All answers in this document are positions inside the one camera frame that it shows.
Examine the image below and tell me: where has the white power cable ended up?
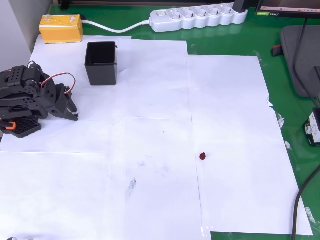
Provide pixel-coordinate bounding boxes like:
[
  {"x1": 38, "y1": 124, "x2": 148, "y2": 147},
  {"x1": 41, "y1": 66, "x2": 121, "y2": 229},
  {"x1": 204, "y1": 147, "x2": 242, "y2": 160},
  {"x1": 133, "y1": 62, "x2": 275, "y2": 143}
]
[{"x1": 81, "y1": 19, "x2": 152, "y2": 34}]

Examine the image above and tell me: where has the black power plug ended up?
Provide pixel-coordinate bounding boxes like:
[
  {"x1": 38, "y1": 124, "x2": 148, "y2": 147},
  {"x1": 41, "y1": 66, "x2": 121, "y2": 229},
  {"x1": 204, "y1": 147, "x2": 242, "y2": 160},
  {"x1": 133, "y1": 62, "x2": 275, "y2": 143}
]
[{"x1": 232, "y1": 0, "x2": 251, "y2": 14}]

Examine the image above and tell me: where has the orange clamp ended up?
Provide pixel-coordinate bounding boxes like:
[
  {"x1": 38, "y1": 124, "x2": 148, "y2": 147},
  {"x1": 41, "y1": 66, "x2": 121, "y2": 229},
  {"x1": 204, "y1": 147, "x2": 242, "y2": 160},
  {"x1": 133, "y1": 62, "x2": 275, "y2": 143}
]
[{"x1": 0, "y1": 119, "x2": 17, "y2": 131}]

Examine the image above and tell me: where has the black red small tag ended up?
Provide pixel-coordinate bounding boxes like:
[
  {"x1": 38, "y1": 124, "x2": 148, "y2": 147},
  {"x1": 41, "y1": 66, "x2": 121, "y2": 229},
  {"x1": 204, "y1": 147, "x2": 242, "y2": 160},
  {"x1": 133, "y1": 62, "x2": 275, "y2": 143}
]
[{"x1": 271, "y1": 44, "x2": 284, "y2": 57}]

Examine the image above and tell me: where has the grey laptop sleeve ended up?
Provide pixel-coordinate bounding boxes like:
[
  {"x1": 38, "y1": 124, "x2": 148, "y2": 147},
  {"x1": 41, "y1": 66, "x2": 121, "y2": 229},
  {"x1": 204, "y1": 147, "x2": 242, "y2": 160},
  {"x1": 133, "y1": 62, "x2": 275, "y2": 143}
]
[{"x1": 279, "y1": 24, "x2": 320, "y2": 99}]

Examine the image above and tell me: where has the black square cup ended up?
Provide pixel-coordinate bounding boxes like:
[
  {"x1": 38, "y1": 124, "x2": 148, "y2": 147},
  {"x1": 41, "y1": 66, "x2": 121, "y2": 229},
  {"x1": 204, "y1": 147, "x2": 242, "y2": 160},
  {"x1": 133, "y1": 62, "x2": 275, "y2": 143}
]
[{"x1": 84, "y1": 41, "x2": 119, "y2": 87}]

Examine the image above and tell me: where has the black stand foot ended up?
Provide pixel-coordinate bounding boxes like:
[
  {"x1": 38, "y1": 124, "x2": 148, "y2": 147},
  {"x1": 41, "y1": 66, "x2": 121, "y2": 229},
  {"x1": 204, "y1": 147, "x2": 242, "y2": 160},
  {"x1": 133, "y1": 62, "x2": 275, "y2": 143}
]
[{"x1": 60, "y1": 0, "x2": 76, "y2": 11}]

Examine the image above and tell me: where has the small white black device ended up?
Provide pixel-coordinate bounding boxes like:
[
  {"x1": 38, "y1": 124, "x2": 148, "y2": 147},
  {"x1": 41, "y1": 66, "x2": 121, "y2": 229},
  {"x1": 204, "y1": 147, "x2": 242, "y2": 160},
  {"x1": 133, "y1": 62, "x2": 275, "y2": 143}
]
[{"x1": 302, "y1": 107, "x2": 320, "y2": 147}]

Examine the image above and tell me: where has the yellow cardboard box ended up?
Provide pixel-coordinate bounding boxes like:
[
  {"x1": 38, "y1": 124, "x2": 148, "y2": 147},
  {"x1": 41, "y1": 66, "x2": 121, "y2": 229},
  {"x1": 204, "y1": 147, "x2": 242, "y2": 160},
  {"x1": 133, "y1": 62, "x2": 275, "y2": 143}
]
[{"x1": 39, "y1": 14, "x2": 85, "y2": 45}]

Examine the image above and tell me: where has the black computer monitor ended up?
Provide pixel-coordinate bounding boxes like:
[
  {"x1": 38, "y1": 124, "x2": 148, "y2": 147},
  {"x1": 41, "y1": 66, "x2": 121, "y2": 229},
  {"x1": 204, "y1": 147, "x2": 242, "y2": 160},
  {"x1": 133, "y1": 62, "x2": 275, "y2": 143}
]
[{"x1": 254, "y1": 0, "x2": 320, "y2": 19}]

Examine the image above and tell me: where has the white power strip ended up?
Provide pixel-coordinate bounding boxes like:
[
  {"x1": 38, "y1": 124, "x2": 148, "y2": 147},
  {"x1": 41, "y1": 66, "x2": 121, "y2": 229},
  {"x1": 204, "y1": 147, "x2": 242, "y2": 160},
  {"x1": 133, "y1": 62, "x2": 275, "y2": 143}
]
[{"x1": 149, "y1": 2, "x2": 249, "y2": 33}]

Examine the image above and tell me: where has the white taped paper cover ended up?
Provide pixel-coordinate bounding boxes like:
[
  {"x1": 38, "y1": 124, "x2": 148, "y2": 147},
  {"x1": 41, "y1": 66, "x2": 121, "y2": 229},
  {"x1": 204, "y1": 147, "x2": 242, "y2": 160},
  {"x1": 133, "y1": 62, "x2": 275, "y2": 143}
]
[{"x1": 0, "y1": 34, "x2": 314, "y2": 240}]

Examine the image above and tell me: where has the red servo cable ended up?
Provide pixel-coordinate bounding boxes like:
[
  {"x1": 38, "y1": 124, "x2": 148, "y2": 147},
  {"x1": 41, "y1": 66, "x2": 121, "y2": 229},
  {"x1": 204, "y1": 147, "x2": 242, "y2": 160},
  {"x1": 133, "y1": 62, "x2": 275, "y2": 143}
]
[{"x1": 40, "y1": 72, "x2": 77, "y2": 96}]

